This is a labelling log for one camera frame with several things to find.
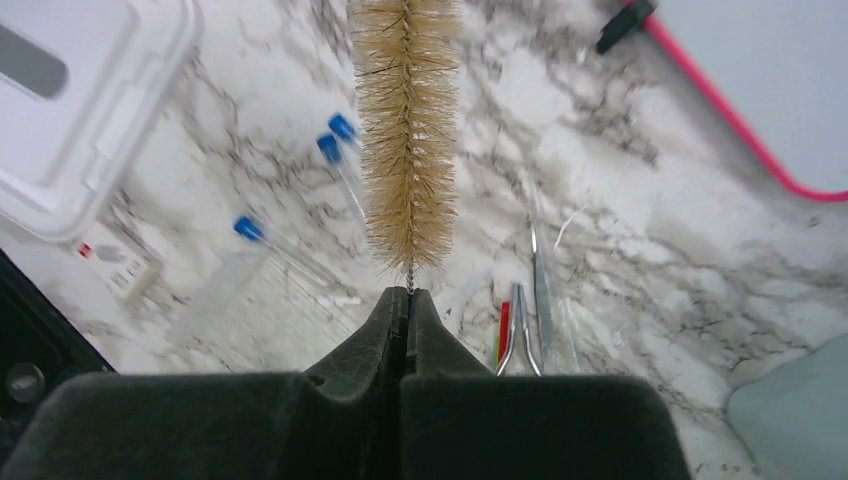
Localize teal plastic bin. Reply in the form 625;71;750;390
727;335;847;479

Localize clear plastic test tube rack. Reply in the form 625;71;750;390
166;250;368;372

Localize blue capped test tube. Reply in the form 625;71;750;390
316;133;366;230
327;113;362;153
233;215;343;288

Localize pink framed whiteboard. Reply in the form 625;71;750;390
643;0;847;202

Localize metal crucible tongs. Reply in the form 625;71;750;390
495;283;542;376

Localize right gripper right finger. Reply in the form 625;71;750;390
399;290;690;479

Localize small white label card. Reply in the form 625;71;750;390
71;221;161;302

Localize metal tweezers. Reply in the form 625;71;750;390
529;220;554;373

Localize white plastic container lid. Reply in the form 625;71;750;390
1;1;203;243

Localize blue capped test tube middle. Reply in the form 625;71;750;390
316;133;366;230

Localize blue capped test tube lower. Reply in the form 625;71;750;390
233;215;343;288

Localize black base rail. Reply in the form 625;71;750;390
1;254;114;462

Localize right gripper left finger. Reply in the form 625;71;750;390
2;287;410;479

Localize blue capped test tube upper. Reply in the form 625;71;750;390
327;113;362;153

